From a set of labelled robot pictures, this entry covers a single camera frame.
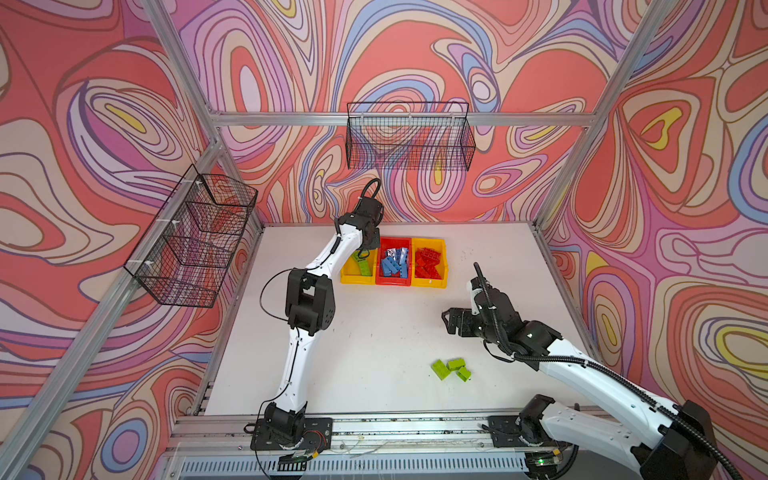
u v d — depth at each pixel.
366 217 0.80
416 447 0.73
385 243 1.05
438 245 1.06
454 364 0.83
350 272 1.04
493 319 0.58
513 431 0.73
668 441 0.40
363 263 1.04
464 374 0.81
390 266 1.01
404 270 1.02
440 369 0.82
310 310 0.60
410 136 0.96
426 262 1.04
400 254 1.04
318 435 0.72
